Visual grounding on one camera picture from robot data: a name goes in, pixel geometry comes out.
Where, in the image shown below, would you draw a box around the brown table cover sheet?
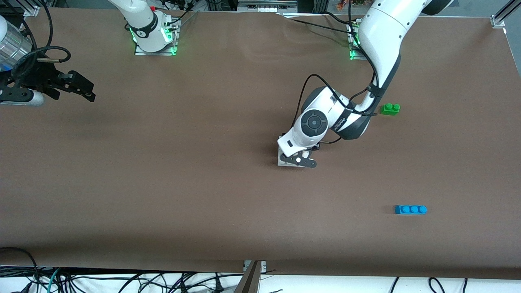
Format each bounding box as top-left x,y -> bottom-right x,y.
0,7 -> 521,280

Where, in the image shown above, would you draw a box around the dark metal profile bar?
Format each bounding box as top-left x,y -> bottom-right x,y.
233,260 -> 262,293

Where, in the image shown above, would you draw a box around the blue three-stud block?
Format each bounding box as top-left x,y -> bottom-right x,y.
394,205 -> 428,216

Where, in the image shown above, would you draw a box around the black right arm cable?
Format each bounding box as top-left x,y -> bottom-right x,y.
0,0 -> 72,88

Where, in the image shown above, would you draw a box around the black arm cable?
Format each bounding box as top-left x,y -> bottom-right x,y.
0,0 -> 72,88
291,0 -> 385,145

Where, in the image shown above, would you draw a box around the black base connector cables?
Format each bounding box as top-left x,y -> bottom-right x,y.
165,6 -> 200,31

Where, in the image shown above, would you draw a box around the long black table cable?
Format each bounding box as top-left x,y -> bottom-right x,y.
290,18 -> 355,33

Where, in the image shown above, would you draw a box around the black looped floor cable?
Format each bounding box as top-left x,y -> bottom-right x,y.
0,247 -> 40,293

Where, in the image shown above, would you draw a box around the short black table cable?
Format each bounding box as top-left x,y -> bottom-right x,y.
320,11 -> 352,24

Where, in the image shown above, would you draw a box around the teal cable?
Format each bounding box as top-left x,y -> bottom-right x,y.
46,267 -> 63,293

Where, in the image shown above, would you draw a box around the grey aluminium frame rail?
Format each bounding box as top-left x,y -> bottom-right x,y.
237,0 -> 300,13

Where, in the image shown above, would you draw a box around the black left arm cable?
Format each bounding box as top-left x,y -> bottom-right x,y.
291,0 -> 385,145

